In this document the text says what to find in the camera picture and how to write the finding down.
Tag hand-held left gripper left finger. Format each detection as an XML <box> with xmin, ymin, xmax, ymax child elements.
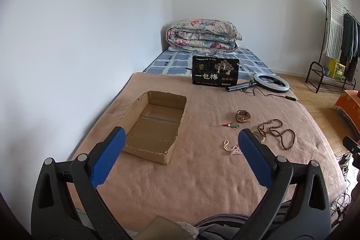
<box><xmin>31</xmin><ymin>126</ymin><xmax>133</xmax><ymax>240</ymax></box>

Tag white pearl bracelet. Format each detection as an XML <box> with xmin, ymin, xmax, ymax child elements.
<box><xmin>223</xmin><ymin>139</ymin><xmax>243</xmax><ymax>156</ymax></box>

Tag yellow box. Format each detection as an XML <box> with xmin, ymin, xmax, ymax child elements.
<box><xmin>329</xmin><ymin>59</ymin><xmax>346</xmax><ymax>80</ymax></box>

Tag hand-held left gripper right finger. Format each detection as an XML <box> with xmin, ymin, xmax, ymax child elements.
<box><xmin>233</xmin><ymin>128</ymin><xmax>332</xmax><ymax>240</ymax></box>

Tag brown strap wristwatch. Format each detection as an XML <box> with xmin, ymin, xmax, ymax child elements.
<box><xmin>235</xmin><ymin>110</ymin><xmax>251</xmax><ymax>123</ymax></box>

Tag orange patterned cloth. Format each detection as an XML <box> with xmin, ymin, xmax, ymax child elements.
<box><xmin>334</xmin><ymin>90</ymin><xmax>360</xmax><ymax>128</ymax></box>

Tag striped hanging towel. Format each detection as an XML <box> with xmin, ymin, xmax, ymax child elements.
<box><xmin>323</xmin><ymin>0</ymin><xmax>344</xmax><ymax>59</ymax></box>

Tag beige fleece-lined garment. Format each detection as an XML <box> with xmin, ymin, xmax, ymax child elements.
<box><xmin>135</xmin><ymin>215</ymin><xmax>197</xmax><ymax>240</ymax></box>

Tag black ring light cable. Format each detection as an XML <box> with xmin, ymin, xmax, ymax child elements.
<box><xmin>252</xmin><ymin>87</ymin><xmax>301</xmax><ymax>103</ymax></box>

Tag brown wooden bead necklace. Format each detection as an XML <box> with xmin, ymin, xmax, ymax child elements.
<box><xmin>257</xmin><ymin>120</ymin><xmax>296</xmax><ymax>150</ymax></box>

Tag black metal clothes rack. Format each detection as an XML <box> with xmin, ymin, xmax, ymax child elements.
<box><xmin>306</xmin><ymin>0</ymin><xmax>360</xmax><ymax>94</ymax></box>

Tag cardboard box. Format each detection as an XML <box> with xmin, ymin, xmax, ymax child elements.
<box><xmin>121</xmin><ymin>90</ymin><xmax>187</xmax><ymax>165</ymax></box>

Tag dark hanging clothes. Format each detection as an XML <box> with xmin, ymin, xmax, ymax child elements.
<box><xmin>340</xmin><ymin>13</ymin><xmax>360</xmax><ymax>81</ymax></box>

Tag folded black tripod stand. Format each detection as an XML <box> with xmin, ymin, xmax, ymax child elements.
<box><xmin>226</xmin><ymin>82</ymin><xmax>258</xmax><ymax>92</ymax></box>

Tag striped dark clothing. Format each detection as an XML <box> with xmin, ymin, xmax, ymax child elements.
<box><xmin>194</xmin><ymin>201</ymin><xmax>294</xmax><ymax>240</ymax></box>

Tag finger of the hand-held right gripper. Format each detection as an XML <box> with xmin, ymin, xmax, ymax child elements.
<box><xmin>342</xmin><ymin>136</ymin><xmax>360</xmax><ymax>152</ymax></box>

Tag pink blanket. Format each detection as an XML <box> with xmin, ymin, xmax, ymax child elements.
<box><xmin>66</xmin><ymin>72</ymin><xmax>346</xmax><ymax>229</ymax></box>

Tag black snack bag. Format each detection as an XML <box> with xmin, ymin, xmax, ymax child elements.
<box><xmin>192</xmin><ymin>55</ymin><xmax>240</xmax><ymax>86</ymax></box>

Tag white ring light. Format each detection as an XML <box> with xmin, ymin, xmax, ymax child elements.
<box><xmin>254</xmin><ymin>72</ymin><xmax>290</xmax><ymax>93</ymax></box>

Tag folded floral quilt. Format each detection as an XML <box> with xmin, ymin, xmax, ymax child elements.
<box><xmin>165</xmin><ymin>19</ymin><xmax>243</xmax><ymax>53</ymax></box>

